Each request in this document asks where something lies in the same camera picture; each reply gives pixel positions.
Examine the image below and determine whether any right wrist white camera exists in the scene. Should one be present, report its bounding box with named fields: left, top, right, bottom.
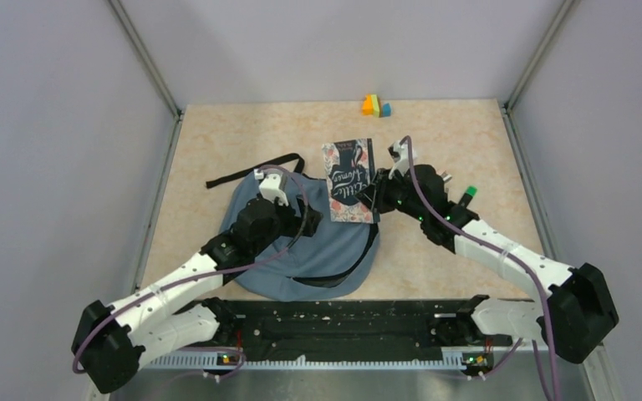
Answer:
left=388, top=140, right=410, bottom=180

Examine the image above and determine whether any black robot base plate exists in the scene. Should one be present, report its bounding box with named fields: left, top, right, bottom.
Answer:
left=190, top=298, right=513, bottom=363

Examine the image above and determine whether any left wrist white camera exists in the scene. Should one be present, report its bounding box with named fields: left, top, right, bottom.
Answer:
left=253, top=169, right=289, bottom=206

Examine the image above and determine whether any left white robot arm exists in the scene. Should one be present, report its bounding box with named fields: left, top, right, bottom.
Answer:
left=71, top=196, right=323, bottom=393

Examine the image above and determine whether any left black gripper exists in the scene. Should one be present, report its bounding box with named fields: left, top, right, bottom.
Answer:
left=252, top=193, right=323, bottom=255

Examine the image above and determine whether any colourful sticky note stack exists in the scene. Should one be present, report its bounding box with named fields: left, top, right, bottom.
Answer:
left=361, top=94, right=392, bottom=118

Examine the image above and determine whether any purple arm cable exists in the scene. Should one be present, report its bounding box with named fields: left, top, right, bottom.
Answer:
left=398, top=135, right=563, bottom=401
left=71, top=165, right=310, bottom=383

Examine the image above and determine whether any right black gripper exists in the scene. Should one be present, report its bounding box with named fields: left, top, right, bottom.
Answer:
left=356, top=165, right=427, bottom=221

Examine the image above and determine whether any green and black highlighter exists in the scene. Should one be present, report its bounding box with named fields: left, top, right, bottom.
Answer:
left=456, top=185, right=477, bottom=211

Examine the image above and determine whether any wrist white camera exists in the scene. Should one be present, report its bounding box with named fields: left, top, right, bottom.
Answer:
left=388, top=140, right=410, bottom=180
left=253, top=169, right=289, bottom=206

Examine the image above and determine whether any blue-grey student backpack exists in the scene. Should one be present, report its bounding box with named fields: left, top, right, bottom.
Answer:
left=206, top=153, right=380, bottom=302

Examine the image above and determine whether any aluminium frame rail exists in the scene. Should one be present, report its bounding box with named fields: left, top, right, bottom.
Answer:
left=85, top=312, right=621, bottom=401

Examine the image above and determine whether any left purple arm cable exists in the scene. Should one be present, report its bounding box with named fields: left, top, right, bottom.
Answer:
left=71, top=165, right=310, bottom=383

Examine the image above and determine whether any floral Little Women book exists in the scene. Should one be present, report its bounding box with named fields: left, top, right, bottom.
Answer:
left=322, top=138, right=380, bottom=224

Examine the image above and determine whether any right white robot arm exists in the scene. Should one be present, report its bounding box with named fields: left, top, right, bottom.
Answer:
left=357, top=165, right=619, bottom=363

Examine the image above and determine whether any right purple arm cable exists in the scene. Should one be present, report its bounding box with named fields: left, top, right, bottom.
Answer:
left=398, top=135, right=563, bottom=401

